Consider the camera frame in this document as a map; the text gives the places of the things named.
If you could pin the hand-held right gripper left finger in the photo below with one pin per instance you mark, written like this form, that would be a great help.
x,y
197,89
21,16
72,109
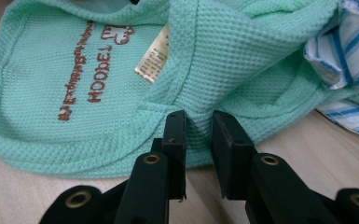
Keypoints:
x,y
155,174

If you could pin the mint green garment striped lining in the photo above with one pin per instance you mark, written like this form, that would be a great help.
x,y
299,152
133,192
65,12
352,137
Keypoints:
x,y
112,102

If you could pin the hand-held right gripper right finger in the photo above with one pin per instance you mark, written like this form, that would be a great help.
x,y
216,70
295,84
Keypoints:
x,y
255,180

